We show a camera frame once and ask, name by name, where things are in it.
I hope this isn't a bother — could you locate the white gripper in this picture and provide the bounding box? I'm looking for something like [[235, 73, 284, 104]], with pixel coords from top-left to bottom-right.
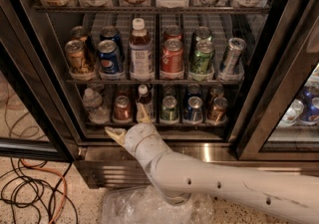
[[105, 103, 171, 168]]

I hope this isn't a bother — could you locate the clear water bottle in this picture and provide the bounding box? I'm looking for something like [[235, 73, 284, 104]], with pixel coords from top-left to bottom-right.
[[83, 88, 110, 124]]

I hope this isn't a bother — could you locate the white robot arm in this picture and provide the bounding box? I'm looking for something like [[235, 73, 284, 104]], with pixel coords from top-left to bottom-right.
[[105, 104, 319, 224]]

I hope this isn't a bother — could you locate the copper can bottom shelf front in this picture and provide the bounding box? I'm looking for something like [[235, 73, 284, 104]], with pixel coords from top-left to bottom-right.
[[114, 96, 132, 122]]

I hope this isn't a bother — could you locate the small tea bottle bottom shelf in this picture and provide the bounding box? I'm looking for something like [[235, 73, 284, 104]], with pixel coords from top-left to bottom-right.
[[136, 85, 156, 122]]

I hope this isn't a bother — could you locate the green can bottom shelf front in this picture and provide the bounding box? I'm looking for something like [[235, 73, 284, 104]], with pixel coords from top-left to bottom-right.
[[160, 96, 178, 121]]

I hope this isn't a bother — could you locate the blue can bottom shelf front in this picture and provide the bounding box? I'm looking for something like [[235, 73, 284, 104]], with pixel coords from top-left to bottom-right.
[[183, 97, 203, 123]]

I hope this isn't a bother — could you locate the tall tea bottle white cap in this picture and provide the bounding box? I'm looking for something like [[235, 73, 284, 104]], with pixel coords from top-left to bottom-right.
[[129, 18, 154, 81]]

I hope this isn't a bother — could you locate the bronze can bottom shelf front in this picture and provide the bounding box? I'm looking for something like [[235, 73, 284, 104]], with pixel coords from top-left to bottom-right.
[[207, 97, 228, 122]]

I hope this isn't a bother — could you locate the gold brown can middle shelf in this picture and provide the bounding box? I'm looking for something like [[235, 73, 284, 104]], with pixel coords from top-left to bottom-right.
[[65, 40, 94, 75]]

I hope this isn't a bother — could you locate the open fridge door left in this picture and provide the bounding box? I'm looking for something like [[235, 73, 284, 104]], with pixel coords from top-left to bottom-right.
[[0, 6, 78, 162]]

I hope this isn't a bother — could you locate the right fridge glass door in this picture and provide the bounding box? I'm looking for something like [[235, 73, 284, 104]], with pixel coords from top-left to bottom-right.
[[228, 0, 319, 162]]

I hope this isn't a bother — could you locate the blue pepsi can front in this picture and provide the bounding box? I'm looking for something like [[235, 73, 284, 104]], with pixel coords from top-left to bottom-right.
[[98, 40, 124, 75]]

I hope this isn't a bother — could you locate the clear plastic bag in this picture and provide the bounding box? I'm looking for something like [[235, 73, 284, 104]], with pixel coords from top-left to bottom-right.
[[102, 185, 214, 224]]

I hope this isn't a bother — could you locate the red soda can front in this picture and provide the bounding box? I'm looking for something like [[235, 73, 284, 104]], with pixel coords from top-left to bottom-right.
[[160, 38, 183, 73]]

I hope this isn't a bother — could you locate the green soda can front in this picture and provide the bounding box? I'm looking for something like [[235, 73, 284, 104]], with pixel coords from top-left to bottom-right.
[[190, 40, 214, 75]]

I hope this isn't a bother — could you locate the blue can middle rear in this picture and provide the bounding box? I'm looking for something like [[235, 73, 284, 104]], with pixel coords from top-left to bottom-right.
[[100, 25, 125, 60]]

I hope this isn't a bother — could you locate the red can middle rear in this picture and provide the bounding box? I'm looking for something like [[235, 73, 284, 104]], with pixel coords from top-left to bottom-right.
[[163, 25, 182, 41]]

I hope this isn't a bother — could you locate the dark can middle rear left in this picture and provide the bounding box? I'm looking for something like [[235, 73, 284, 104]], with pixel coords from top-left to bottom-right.
[[70, 26, 95, 56]]

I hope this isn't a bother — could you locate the green can middle rear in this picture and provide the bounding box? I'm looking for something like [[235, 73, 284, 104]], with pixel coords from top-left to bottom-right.
[[190, 26, 212, 52]]

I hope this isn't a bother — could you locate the silver slim can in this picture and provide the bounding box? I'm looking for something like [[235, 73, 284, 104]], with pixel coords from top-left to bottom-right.
[[219, 37, 246, 75]]

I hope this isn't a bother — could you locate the blue can behind right door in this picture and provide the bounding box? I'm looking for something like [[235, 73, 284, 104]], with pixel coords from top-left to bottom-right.
[[298, 98, 319, 125]]

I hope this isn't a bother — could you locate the orange extension cable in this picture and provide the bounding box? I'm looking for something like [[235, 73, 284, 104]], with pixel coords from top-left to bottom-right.
[[19, 157, 69, 224]]

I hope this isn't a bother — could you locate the black cable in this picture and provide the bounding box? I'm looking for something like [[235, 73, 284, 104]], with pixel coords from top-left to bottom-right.
[[0, 157, 80, 224]]

